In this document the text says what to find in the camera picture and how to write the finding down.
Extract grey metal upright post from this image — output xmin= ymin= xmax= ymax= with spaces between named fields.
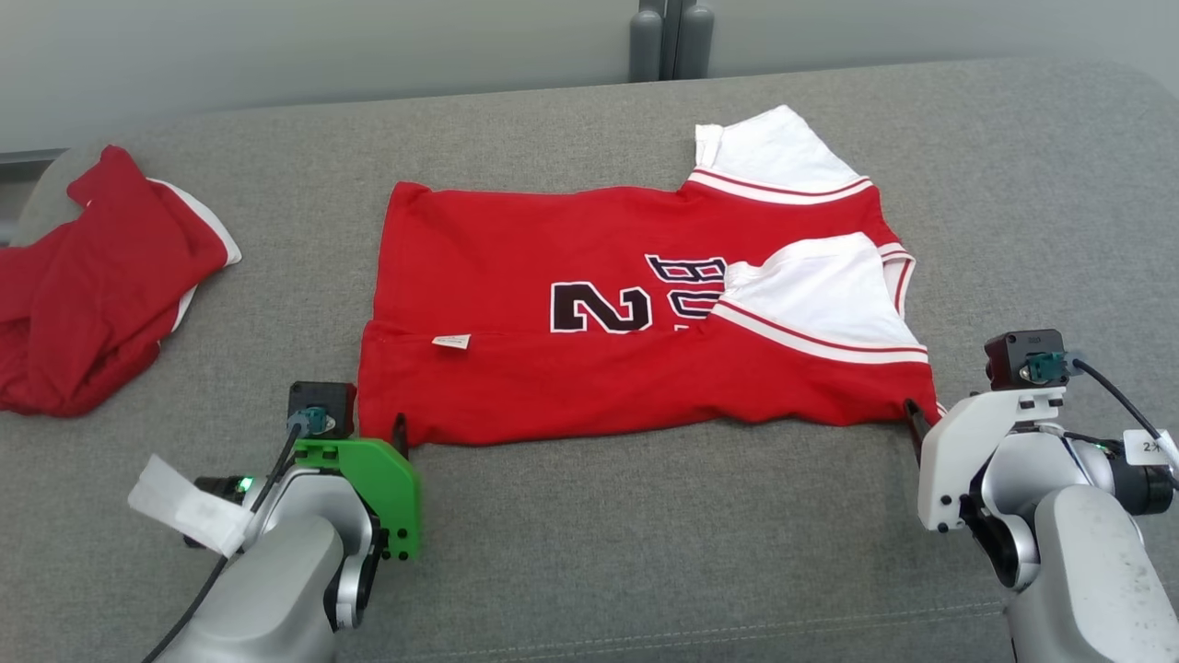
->
xmin=629 ymin=0 xmax=666 ymax=84
xmin=677 ymin=0 xmax=716 ymax=80

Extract white tape cable label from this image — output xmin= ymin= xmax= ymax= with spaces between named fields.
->
xmin=127 ymin=454 xmax=254 ymax=558

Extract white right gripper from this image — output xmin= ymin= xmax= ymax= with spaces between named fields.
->
xmin=904 ymin=387 xmax=1068 ymax=533

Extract white printed cable tag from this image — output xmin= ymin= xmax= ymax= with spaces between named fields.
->
xmin=1122 ymin=428 xmax=1179 ymax=467

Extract red white basketball jersey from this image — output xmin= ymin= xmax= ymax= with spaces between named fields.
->
xmin=356 ymin=104 xmax=947 ymax=449

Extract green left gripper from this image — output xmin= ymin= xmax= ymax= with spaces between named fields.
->
xmin=294 ymin=413 xmax=423 ymax=562

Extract red shorts with white stripe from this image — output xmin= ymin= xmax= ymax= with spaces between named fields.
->
xmin=0 ymin=145 xmax=243 ymax=418

